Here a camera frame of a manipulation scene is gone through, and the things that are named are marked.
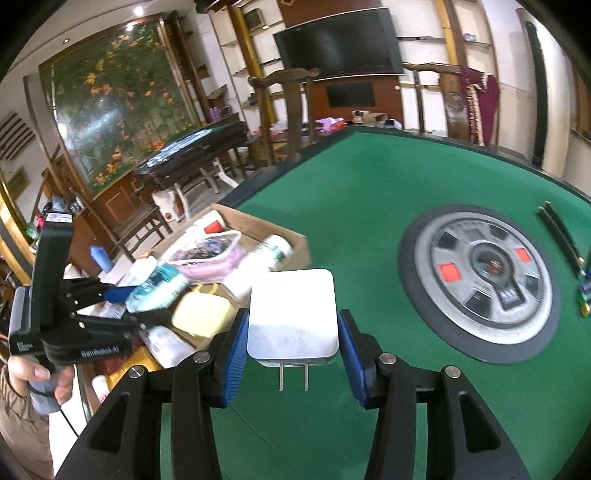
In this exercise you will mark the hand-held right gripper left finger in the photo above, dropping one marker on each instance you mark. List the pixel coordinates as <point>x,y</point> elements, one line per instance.
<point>233,355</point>

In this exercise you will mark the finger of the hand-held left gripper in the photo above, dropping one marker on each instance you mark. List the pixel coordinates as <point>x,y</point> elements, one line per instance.
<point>157,319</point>
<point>117,294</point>

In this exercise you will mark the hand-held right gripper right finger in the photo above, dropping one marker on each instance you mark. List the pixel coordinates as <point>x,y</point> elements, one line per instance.
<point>353,355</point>

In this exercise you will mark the white blue ointment box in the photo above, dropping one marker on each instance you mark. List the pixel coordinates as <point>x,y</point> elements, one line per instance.
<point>166,344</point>

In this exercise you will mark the teal cartoon tissue pack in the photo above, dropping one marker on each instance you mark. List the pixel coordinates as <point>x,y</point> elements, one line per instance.
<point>157,286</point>

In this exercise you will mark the yellow foil packet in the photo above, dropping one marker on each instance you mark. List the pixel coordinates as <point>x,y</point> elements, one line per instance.
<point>138,357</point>

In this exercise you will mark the pale yellow soap case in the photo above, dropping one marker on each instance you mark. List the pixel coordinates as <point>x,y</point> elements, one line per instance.
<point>203,316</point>

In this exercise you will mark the large white power adapter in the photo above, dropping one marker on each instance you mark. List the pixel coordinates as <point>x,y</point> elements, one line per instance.
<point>291,318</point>

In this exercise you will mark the clear pink cartoon pouch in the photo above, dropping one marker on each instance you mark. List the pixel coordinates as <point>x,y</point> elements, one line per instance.
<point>207,258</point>

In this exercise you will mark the small white bottle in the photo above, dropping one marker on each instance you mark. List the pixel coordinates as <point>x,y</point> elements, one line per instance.
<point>99,387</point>

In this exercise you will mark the white bottle with green label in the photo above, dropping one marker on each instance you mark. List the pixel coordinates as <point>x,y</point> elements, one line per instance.
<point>268,258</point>

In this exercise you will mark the white bottle with red label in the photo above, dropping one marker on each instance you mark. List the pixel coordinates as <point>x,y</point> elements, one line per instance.
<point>210,224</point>

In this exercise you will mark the shallow cardboard box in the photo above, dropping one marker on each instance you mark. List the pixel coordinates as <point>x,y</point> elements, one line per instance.
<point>295,254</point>

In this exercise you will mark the person's left forearm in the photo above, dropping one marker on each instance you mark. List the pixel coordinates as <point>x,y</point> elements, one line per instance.
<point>23,434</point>

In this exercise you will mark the person's left hand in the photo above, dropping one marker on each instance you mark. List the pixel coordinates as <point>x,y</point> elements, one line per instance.
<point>18,374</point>

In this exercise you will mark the blue bottle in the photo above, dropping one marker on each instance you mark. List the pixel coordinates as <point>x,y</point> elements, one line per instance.
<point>100,258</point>

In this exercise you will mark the dark wooden side chair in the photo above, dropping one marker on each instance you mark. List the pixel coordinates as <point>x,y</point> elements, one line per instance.
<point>138,230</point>

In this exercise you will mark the round grey table centre panel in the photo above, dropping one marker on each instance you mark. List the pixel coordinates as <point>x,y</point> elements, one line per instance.
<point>438,300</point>

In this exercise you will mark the pink plastic item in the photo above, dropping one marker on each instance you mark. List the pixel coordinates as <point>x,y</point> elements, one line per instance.
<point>328,123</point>

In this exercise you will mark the long black pen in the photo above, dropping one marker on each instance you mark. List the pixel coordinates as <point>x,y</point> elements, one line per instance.
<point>565,233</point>
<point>558,242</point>

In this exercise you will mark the black marker green cap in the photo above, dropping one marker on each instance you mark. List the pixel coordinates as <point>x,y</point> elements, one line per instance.
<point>584,304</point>

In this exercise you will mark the small cardboard box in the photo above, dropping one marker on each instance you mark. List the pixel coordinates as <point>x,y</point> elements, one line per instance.
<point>376,119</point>

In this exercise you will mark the black marker purple cap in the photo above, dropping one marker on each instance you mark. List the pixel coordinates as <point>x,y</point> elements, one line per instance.
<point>587,281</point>

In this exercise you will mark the plain wooden chair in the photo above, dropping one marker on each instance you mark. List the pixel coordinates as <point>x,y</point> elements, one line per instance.
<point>295,115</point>

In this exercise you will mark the wooden chair with round carving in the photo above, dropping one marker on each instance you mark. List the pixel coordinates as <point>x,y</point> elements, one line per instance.
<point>455,106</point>

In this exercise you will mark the maroon fringed cloth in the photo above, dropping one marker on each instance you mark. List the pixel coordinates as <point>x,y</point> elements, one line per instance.
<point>482,101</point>

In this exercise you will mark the small framed picture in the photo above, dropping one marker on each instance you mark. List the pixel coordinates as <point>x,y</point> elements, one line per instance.
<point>255,20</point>

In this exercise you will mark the black television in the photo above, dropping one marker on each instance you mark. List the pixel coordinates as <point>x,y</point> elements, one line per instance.
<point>337,41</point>

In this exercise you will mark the white tower air conditioner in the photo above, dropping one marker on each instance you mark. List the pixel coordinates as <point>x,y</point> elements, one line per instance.
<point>538,92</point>

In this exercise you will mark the barred window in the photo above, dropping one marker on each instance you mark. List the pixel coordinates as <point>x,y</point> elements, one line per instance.
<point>582,106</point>

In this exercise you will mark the orange flower wall mural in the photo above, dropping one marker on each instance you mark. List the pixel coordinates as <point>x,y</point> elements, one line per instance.
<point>115,101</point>

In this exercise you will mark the wooden wall shelf unit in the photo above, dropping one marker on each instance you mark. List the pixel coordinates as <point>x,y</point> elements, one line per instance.
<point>318,101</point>

